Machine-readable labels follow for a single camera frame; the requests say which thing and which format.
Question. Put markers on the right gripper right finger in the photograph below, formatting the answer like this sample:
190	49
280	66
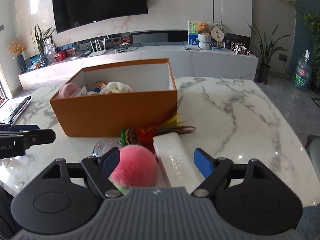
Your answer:
214	171

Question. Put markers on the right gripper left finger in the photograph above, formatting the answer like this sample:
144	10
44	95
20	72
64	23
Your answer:
98	171

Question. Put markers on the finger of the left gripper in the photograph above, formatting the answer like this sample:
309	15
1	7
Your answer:
17	128
39	137

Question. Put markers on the pink green fluffy ball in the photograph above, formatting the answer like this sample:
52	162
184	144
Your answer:
137	168

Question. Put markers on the pink pouch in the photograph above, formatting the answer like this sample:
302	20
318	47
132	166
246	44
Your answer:
68	90

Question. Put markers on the crocheted white bunny doll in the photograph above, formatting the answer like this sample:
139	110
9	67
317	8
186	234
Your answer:
116	87

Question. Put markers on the bear plush blue uniform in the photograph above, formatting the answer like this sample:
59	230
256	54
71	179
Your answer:
98	88

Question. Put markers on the black remote control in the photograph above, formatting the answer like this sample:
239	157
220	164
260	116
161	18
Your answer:
18	110

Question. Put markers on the white long box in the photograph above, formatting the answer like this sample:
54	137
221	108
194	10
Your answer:
176	165

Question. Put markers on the colourful feather toy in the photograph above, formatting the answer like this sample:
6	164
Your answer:
144	135

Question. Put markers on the glass vase green plant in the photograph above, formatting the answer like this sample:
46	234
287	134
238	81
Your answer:
41	39

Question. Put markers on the dark vase dried flowers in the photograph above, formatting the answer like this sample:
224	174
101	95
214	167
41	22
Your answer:
16	48

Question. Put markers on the red gift box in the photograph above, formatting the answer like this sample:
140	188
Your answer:
60	56

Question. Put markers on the white wifi router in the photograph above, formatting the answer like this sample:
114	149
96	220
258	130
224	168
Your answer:
98	47

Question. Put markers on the blue water bottle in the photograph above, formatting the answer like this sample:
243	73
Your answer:
303	72

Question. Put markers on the potted green plant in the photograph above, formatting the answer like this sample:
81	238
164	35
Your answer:
267	48

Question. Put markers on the teddy bear in pot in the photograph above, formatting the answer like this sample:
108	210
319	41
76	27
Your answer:
203	35

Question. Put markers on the painted picture canvas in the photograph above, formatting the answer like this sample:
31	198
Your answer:
192	33

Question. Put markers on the round paper fan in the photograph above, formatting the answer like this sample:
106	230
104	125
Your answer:
218	34

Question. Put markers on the black television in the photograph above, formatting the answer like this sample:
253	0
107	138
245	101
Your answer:
69	14

